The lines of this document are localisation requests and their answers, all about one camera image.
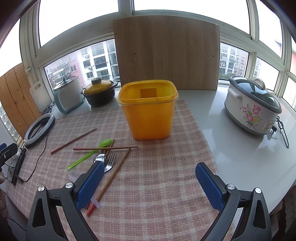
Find black tripod handle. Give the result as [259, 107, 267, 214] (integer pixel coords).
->
[11, 147, 27, 186]

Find wooden slat panel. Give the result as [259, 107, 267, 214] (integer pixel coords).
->
[0, 63, 41, 138]

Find metal spoon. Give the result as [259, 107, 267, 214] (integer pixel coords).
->
[93, 154, 108, 163]

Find clear plastic spoon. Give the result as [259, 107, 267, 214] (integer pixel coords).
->
[67, 168, 101, 208]

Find floral white slow cooker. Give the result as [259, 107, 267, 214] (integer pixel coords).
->
[224, 76, 282, 136]

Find teal white rice cooker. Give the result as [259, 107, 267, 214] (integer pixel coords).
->
[53, 76, 85, 113]

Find white ring light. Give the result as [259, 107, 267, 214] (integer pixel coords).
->
[24, 113, 55, 148]

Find black power cable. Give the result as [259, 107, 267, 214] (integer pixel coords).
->
[269, 115, 290, 149]

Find brown chopstick horizontal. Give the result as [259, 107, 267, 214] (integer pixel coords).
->
[72, 146, 139, 151]

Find green plastic spoon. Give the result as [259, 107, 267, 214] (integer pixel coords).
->
[67, 139, 114, 171]

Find pink plaid cloth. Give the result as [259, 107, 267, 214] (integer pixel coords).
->
[6, 100, 218, 240]

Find yellow lid black pot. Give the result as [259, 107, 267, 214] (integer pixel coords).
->
[81, 77, 118, 107]

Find wooden board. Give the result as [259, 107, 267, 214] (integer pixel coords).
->
[113, 16, 220, 90]

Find metal fork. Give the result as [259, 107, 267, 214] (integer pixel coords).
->
[104, 151, 116, 172]

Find yellow plastic container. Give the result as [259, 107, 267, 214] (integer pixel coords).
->
[117, 80, 179, 140]

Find white cutting board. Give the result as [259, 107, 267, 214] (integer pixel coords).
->
[29, 81, 52, 113]

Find brown chopstick red tip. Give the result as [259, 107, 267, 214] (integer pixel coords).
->
[86, 148, 131, 217]

